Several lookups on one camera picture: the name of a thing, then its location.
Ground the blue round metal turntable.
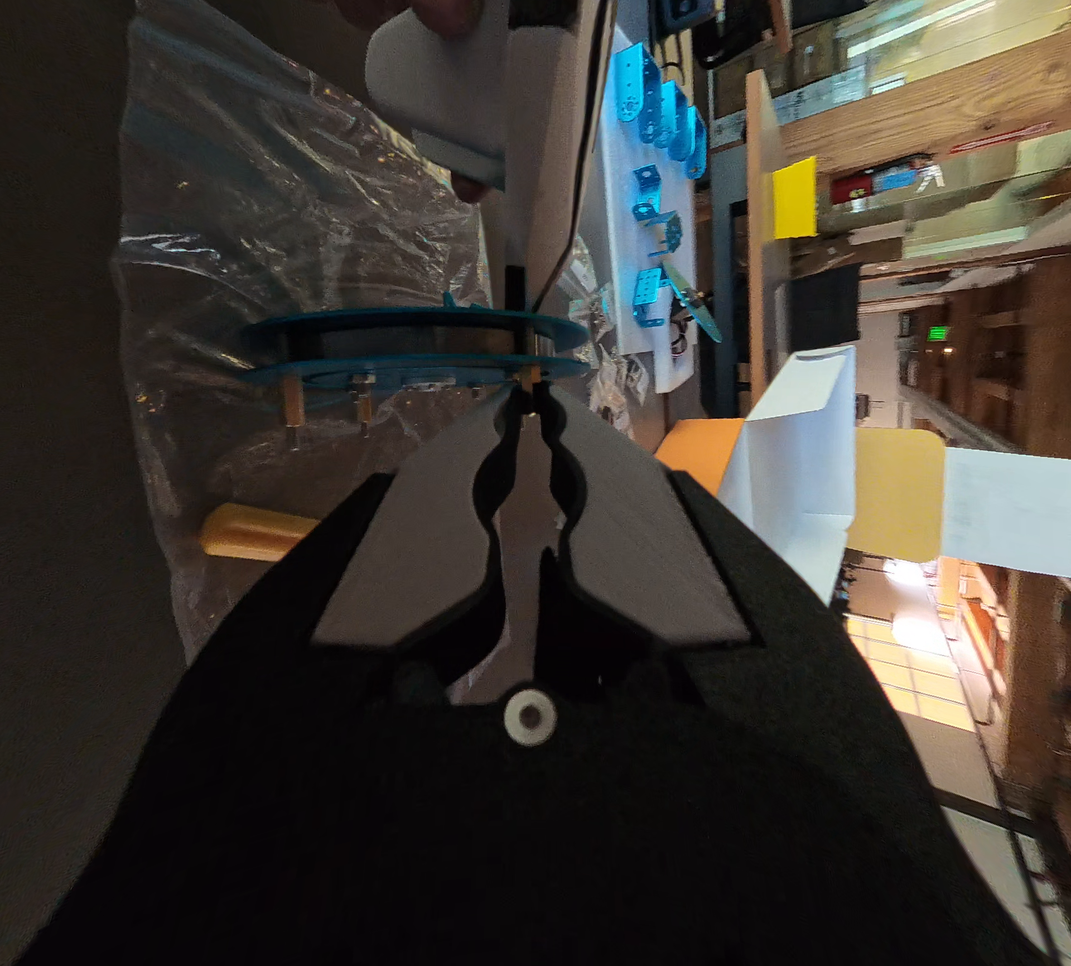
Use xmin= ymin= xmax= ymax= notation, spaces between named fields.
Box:
xmin=241 ymin=292 xmax=592 ymax=450

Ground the blue semicircular metal plate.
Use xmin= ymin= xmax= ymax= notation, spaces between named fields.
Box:
xmin=663 ymin=261 xmax=724 ymax=345

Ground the white foam sheet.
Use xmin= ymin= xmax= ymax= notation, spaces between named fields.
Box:
xmin=588 ymin=27 xmax=710 ymax=395

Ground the pile of small screw bags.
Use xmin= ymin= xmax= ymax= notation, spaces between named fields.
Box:
xmin=565 ymin=244 xmax=651 ymax=433

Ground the small blue U-shaped bracket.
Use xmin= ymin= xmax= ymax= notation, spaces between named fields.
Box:
xmin=631 ymin=162 xmax=665 ymax=225

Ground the yellow-handled screwdriver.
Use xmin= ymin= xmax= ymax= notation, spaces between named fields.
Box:
xmin=199 ymin=503 xmax=325 ymax=564

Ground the yellow sign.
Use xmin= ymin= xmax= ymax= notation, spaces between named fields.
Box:
xmin=770 ymin=156 xmax=819 ymax=241

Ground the wooden shelf frame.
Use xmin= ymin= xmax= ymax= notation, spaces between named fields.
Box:
xmin=743 ymin=52 xmax=1071 ymax=398

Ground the large clear plastic bag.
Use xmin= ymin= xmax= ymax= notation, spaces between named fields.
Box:
xmin=111 ymin=0 xmax=496 ymax=661

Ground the orange and white cardboard box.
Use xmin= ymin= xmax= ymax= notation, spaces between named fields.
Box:
xmin=653 ymin=345 xmax=1071 ymax=609

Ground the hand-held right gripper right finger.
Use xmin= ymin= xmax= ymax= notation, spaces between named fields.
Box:
xmin=534 ymin=382 xmax=754 ymax=695

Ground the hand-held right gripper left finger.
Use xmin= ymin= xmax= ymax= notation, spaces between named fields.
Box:
xmin=310 ymin=387 xmax=524 ymax=683

